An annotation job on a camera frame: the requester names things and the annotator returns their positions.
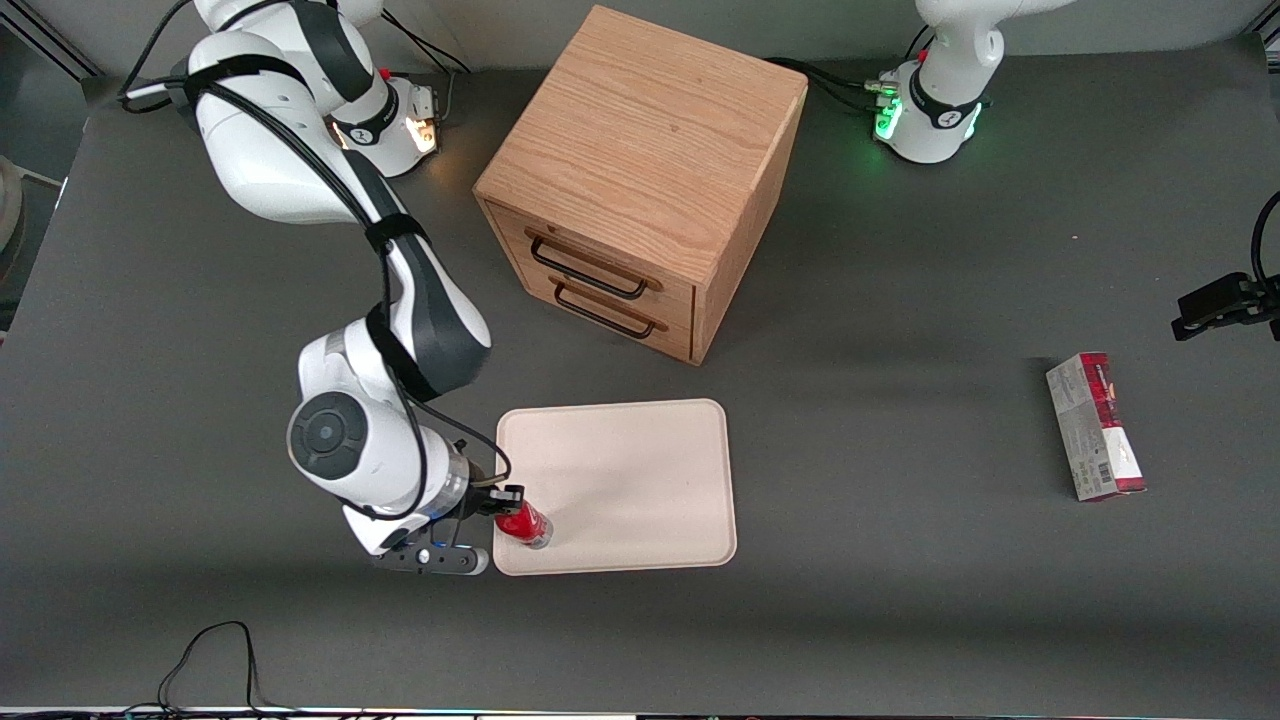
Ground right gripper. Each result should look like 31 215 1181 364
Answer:
430 460 527 522

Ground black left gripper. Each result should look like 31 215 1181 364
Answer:
1172 275 1280 342

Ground red soda can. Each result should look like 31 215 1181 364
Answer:
495 503 554 551

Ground beige plastic tray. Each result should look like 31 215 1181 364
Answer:
493 398 739 578

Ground red plaid cardboard box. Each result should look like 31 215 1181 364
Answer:
1045 352 1148 503

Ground wooden drawer front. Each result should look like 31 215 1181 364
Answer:
487 203 698 321
518 268 695 363

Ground wooden drawer cabinet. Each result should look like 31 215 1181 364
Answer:
473 5 809 367

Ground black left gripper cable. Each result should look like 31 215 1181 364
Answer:
1251 190 1280 291

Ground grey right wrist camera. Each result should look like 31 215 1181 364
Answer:
372 543 491 577

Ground black metal drawer handle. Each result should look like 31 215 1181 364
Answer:
527 232 663 301
552 278 669 341

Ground black cable along right arm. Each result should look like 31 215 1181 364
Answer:
118 0 513 523

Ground black looped table cable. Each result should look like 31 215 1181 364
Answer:
120 620 331 719

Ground black left arm base cables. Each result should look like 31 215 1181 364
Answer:
765 22 936 113

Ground black arm base cables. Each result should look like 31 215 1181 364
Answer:
765 22 936 113
380 8 473 123

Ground black right arm base cables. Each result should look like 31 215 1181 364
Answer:
380 8 473 123

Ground grey aluminium frame rail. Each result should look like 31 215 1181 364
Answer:
0 0 103 83

